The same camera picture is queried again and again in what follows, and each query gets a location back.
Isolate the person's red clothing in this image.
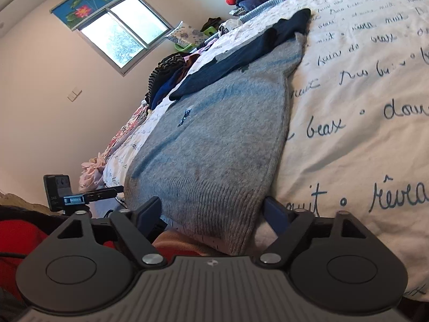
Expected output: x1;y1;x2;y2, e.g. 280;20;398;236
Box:
0;204;218;306

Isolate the floral red white blanket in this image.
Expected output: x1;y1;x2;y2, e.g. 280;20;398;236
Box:
101;104;150;162

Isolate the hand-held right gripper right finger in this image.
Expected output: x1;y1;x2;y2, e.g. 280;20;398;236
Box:
256;197;372;269

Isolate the grey sweater with navy sleeves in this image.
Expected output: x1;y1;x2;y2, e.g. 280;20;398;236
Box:
123;8;312;257

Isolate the pile of folded dark clothes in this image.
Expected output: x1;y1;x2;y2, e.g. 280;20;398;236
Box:
147;54;186;98

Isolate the brown garment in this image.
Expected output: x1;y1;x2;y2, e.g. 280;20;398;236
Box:
181;55;199;74

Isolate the pink cloth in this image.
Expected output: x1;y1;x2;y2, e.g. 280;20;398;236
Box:
79;152;108;192

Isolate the light blue knitted blanket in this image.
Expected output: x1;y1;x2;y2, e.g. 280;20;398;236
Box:
239;0;292;22

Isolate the sliding window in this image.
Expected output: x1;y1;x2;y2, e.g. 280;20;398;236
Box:
78;0;173;76

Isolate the royal blue garment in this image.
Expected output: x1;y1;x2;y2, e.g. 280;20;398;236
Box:
152;74;183;108

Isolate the green plastic chair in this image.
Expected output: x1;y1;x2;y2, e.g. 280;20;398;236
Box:
174;27;218;53

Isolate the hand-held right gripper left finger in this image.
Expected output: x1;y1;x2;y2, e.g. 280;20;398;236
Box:
50;196;168;269

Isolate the floral white pillow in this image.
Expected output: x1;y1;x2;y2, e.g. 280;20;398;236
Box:
166;21;202;46

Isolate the white bed cover with script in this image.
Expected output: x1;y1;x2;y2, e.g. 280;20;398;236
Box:
101;0;429;304

